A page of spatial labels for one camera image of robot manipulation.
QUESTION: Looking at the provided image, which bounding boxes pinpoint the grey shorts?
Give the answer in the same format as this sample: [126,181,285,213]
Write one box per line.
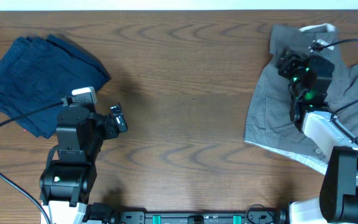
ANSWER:
[244,24,358,174]

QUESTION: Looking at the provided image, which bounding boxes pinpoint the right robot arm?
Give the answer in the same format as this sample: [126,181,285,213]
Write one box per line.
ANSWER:
[277,51,358,223]

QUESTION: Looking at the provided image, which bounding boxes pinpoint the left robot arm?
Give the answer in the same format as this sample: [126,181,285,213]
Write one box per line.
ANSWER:
[40,105,128,223]

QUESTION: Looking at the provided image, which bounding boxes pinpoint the folded navy blue garment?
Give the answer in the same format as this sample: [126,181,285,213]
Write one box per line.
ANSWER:
[0,35,111,139]

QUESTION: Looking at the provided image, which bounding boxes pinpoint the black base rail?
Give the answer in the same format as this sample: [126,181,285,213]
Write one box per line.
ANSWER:
[85,202,291,224]

